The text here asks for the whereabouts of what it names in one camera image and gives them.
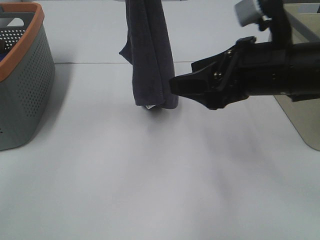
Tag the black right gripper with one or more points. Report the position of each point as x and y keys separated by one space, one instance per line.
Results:
x=246 y=69

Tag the dark grey towel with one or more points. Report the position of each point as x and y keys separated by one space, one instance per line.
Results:
x=148 y=50

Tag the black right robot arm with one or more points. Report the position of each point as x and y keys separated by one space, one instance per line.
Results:
x=304 y=58

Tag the beige basket grey rim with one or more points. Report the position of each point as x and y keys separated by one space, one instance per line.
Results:
x=304 y=16

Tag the grey perforated basket orange rim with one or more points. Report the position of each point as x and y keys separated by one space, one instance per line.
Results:
x=27 y=73

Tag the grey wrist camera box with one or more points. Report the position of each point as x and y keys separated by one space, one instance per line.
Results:
x=248 y=12

